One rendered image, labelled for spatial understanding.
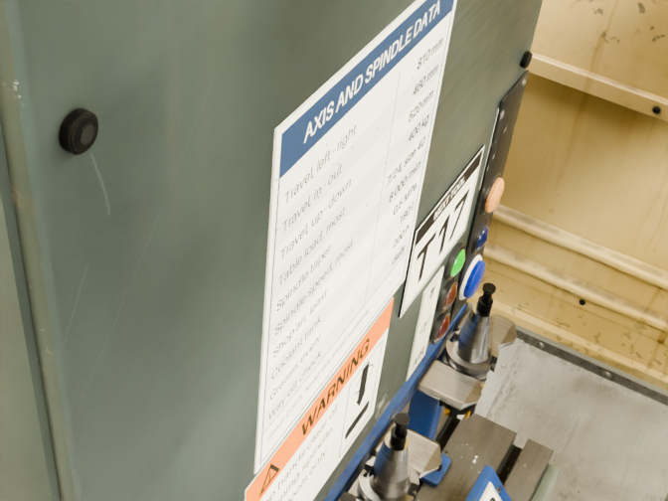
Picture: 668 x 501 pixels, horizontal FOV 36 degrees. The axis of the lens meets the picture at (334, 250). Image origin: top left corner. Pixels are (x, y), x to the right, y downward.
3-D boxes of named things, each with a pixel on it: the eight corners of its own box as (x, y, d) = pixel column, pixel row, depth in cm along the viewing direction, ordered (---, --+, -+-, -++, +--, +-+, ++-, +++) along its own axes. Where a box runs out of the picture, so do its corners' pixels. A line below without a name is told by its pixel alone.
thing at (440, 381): (487, 386, 121) (489, 382, 120) (469, 417, 117) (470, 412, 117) (433, 361, 123) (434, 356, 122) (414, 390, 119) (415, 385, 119)
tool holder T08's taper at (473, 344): (466, 329, 125) (477, 289, 120) (498, 348, 123) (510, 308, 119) (446, 349, 122) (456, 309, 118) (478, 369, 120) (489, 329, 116)
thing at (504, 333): (522, 328, 128) (523, 324, 128) (506, 355, 125) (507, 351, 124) (470, 306, 130) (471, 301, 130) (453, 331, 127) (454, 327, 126)
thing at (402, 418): (392, 431, 104) (397, 409, 102) (408, 437, 104) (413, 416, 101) (386, 443, 103) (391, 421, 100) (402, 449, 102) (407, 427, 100)
